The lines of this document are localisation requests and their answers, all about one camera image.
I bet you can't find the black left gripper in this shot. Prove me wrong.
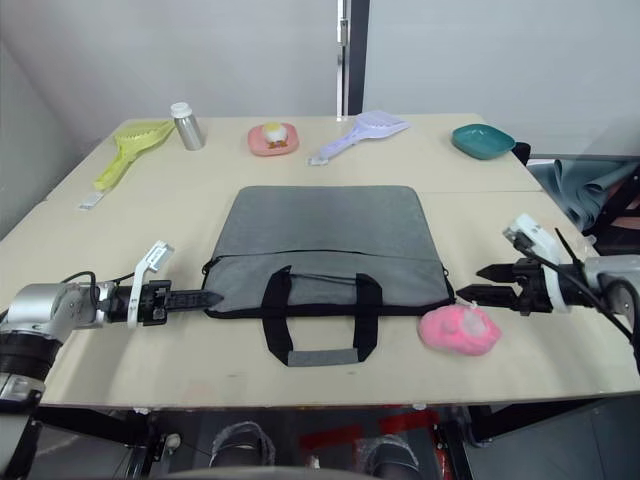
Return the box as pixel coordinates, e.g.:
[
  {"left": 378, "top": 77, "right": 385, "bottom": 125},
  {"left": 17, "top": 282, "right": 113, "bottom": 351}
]
[{"left": 136, "top": 280, "right": 224, "bottom": 327}]

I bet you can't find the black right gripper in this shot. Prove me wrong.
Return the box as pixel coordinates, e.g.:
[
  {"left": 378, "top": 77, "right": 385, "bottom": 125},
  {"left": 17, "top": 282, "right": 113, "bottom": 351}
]
[{"left": 455, "top": 257, "right": 555, "bottom": 318}]

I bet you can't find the pink computer mouse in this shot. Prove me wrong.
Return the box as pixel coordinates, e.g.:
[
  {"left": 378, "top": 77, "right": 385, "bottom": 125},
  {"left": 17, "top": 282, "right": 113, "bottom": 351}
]
[{"left": 417, "top": 303, "right": 503, "bottom": 358}]

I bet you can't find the grey laptop bag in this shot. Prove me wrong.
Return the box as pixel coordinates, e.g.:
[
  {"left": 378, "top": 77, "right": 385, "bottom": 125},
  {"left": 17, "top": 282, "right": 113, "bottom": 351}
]
[{"left": 201, "top": 185, "right": 457, "bottom": 369}]

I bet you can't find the grey-blue cloth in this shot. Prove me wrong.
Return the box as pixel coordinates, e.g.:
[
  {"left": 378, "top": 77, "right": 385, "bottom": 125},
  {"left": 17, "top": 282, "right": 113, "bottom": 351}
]
[{"left": 526, "top": 157, "right": 640, "bottom": 234}]

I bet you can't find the white tag on yellow scoop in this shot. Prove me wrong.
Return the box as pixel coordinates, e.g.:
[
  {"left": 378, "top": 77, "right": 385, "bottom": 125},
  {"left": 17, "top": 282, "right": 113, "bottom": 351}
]
[{"left": 76, "top": 191, "right": 107, "bottom": 212}]

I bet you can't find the teal plastic bowl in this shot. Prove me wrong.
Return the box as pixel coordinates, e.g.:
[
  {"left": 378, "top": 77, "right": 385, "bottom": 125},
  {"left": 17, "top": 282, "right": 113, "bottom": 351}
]
[{"left": 451, "top": 123, "right": 518, "bottom": 162}]

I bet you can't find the dark rounded shape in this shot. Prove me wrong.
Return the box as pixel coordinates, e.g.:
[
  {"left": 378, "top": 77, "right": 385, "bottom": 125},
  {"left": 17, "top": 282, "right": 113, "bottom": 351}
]
[
  {"left": 208, "top": 420, "right": 277, "bottom": 470},
  {"left": 355, "top": 433, "right": 422, "bottom": 479}
]

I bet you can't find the dark grey cabinet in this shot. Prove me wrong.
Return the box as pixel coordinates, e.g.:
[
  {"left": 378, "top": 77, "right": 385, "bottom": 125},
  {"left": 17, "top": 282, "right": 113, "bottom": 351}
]
[{"left": 462, "top": 398, "right": 640, "bottom": 480}]

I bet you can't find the yellow plastic scoop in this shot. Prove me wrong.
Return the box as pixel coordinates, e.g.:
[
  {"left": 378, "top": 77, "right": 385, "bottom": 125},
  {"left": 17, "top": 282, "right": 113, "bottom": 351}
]
[{"left": 93, "top": 119, "right": 177, "bottom": 192}]

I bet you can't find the pink plastic dish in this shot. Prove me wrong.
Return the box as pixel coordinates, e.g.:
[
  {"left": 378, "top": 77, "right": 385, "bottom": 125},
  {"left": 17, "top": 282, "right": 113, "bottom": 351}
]
[{"left": 247, "top": 122, "right": 302, "bottom": 158}]

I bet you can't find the silver bottle with white cap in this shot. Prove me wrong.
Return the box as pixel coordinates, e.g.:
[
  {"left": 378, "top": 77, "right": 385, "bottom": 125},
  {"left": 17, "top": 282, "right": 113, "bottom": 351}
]
[{"left": 169, "top": 101, "right": 208, "bottom": 152}]

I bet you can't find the white and yellow duck toy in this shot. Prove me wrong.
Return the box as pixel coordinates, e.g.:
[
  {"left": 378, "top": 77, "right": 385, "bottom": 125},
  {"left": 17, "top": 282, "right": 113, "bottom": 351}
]
[{"left": 262, "top": 121, "right": 292, "bottom": 151}]

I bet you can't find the purple plastic scoop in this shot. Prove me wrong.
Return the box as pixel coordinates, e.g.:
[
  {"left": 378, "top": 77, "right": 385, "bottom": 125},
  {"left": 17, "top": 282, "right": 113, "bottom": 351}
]
[{"left": 315, "top": 110, "right": 414, "bottom": 162}]

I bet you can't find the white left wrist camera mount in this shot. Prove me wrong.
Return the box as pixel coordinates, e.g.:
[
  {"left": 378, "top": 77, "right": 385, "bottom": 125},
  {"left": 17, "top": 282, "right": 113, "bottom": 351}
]
[{"left": 127, "top": 240, "right": 176, "bottom": 330}]

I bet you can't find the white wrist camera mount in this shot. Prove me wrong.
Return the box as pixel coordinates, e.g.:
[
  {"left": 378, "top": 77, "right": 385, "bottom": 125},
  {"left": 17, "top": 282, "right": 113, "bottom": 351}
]
[
  {"left": 127, "top": 240, "right": 176, "bottom": 330},
  {"left": 501, "top": 213, "right": 577, "bottom": 313}
]

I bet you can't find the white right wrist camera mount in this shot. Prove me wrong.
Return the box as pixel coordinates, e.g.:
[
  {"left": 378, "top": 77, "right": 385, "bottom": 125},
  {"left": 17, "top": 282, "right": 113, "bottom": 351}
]
[{"left": 501, "top": 213, "right": 577, "bottom": 313}]

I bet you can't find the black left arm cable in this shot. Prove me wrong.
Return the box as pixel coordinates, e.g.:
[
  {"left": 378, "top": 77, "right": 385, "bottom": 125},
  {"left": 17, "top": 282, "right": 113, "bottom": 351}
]
[{"left": 60, "top": 270, "right": 137, "bottom": 302}]

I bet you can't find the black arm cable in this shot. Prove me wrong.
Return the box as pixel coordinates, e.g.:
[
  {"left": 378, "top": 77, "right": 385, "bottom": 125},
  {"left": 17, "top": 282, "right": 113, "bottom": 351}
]
[
  {"left": 513, "top": 227, "right": 640, "bottom": 354},
  {"left": 60, "top": 270, "right": 137, "bottom": 302}
]

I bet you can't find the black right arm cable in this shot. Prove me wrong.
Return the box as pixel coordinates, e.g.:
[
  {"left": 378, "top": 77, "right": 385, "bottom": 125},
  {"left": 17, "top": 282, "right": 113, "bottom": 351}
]
[{"left": 513, "top": 227, "right": 640, "bottom": 354}]

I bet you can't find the black metal frame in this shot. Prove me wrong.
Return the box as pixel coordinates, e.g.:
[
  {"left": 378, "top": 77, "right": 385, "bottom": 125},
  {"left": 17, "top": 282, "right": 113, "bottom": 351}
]
[{"left": 582, "top": 168, "right": 640, "bottom": 257}]

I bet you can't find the black table frame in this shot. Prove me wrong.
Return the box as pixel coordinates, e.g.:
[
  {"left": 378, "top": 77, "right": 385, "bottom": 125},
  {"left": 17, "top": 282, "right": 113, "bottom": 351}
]
[{"left": 27, "top": 404, "right": 169, "bottom": 480}]

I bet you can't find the dark vertical door frame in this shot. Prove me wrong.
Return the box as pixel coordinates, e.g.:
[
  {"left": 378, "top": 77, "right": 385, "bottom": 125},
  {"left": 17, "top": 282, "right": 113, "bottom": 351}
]
[{"left": 335, "top": 0, "right": 372, "bottom": 120}]

